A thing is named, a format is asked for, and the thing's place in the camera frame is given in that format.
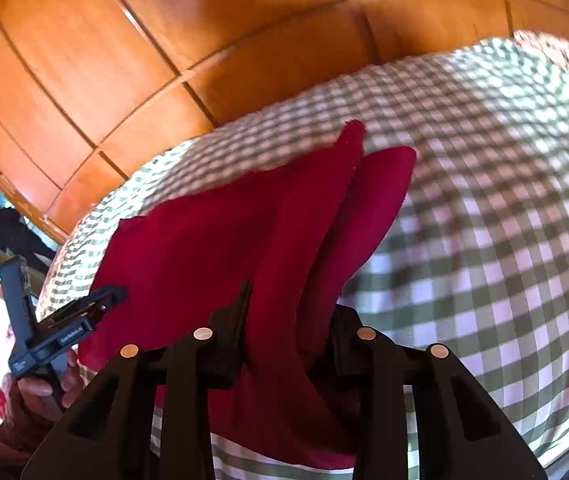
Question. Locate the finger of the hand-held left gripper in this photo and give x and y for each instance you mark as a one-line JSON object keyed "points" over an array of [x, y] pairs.
{"points": [[94, 302]]}

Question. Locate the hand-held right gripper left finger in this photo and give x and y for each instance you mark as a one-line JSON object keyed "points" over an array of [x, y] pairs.
{"points": [[229, 332]]}

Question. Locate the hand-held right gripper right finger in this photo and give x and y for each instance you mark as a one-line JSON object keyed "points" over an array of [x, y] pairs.
{"points": [[352, 350]]}

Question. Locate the red garment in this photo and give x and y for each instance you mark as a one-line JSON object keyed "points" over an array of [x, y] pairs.
{"points": [[204, 240]]}

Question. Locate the person's left forearm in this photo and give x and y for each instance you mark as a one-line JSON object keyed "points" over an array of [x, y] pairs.
{"points": [[14, 427]]}

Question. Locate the person's left hand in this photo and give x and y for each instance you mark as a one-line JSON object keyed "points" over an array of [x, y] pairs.
{"points": [[72, 380]]}

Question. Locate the green checked bed sheet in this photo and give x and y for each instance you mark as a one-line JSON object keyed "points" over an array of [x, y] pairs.
{"points": [[489, 210]]}

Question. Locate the floral patterned cloth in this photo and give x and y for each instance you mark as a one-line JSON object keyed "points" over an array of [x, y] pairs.
{"points": [[559, 55]]}

